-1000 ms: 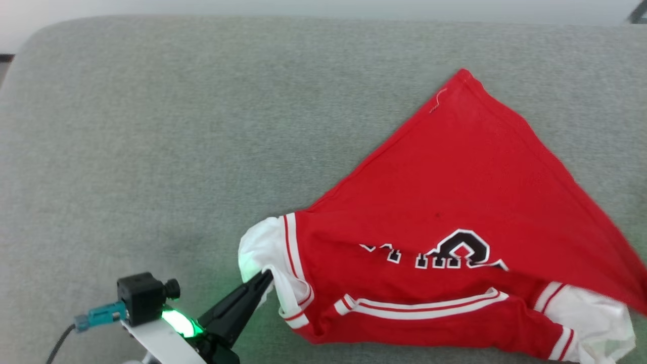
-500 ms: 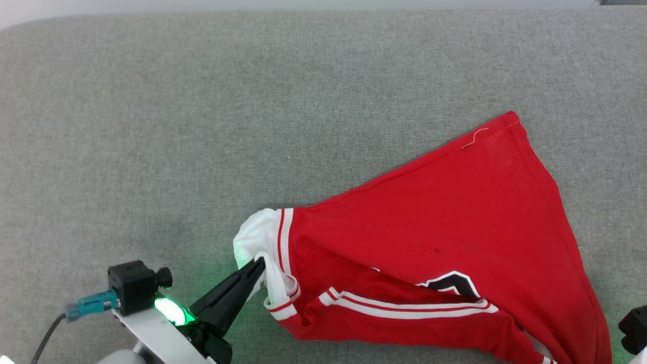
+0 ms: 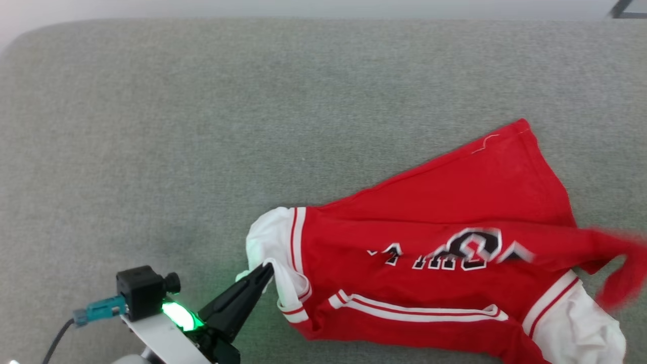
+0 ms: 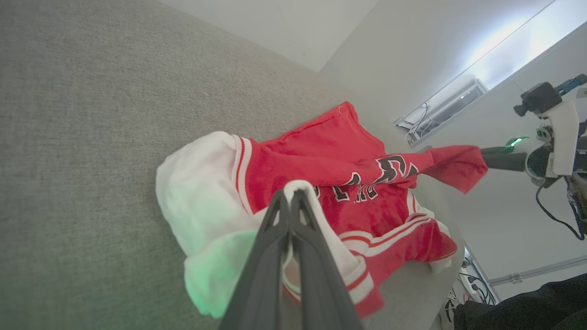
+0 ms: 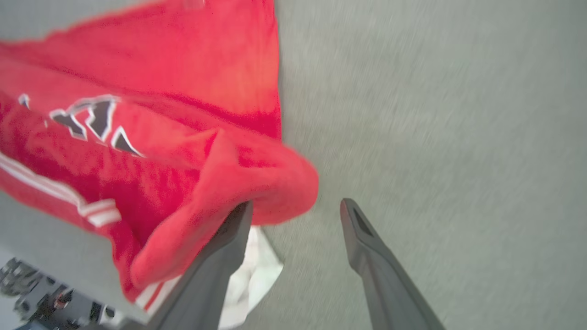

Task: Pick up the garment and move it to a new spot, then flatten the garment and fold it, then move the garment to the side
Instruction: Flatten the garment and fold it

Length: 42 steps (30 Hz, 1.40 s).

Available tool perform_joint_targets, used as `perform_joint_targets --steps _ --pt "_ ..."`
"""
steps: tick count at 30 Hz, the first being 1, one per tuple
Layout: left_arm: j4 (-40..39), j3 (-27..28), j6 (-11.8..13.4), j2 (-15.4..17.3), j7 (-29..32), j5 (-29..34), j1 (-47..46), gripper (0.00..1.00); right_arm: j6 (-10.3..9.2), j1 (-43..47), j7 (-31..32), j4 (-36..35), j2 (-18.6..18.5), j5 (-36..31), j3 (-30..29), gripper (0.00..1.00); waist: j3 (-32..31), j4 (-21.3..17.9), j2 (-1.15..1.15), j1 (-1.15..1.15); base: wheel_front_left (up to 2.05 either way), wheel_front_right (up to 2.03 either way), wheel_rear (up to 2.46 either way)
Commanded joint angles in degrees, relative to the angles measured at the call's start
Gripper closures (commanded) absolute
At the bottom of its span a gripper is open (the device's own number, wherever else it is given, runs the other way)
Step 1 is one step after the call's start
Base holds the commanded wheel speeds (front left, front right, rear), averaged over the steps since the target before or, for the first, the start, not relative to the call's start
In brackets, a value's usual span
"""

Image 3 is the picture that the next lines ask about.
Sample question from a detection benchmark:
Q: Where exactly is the dark metal bar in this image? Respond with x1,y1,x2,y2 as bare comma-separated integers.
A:
608,0,635,20

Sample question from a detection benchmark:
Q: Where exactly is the teal cable connector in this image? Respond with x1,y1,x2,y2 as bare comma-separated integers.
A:
72,296,128,327

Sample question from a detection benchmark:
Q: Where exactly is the red white jersey garment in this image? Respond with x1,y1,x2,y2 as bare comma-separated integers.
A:
246,118,647,364

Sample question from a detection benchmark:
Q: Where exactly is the grey fabric sofa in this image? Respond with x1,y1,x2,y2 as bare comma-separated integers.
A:
0,18,647,364

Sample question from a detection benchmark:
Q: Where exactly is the black left camera cable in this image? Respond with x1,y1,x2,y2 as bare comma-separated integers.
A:
41,317,76,364

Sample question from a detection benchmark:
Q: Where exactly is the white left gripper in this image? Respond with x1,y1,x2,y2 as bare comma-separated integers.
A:
114,262,275,364

